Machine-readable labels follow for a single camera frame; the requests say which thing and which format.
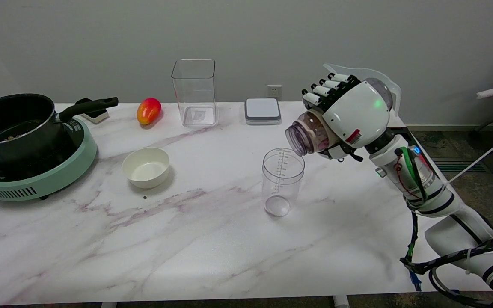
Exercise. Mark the black saucepan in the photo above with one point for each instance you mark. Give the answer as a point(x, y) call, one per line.
point(11, 128)

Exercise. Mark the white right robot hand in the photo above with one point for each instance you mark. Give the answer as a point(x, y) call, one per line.
point(357, 111)

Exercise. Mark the green induction cooker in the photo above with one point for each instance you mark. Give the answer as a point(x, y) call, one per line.
point(45, 182)

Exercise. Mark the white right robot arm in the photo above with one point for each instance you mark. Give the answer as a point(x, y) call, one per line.
point(452, 235)

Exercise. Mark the white wall socket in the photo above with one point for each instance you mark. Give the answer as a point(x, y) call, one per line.
point(274, 91)

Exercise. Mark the dark floor vent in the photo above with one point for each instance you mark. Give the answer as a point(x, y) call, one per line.
point(464, 165)

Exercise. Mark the large translucent measuring jug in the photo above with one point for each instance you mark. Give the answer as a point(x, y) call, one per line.
point(370, 73)

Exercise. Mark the white bowl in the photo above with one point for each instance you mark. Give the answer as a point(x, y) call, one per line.
point(146, 171)

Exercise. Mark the white grey kitchen scale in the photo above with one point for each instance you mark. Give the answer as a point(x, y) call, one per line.
point(262, 110)

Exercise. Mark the clear square plastic container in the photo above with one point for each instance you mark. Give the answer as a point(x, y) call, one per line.
point(195, 98)

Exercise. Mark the black device with red label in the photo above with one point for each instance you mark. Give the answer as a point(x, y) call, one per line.
point(405, 133)

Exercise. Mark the clear jar of pink candies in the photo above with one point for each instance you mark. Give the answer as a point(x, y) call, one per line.
point(317, 137)

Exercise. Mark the white table leg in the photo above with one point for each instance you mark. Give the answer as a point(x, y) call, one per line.
point(340, 302)
point(108, 305)

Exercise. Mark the red orange mango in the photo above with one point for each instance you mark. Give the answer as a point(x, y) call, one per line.
point(148, 111)

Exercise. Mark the small clear measuring cup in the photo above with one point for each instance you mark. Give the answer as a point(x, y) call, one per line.
point(283, 188)

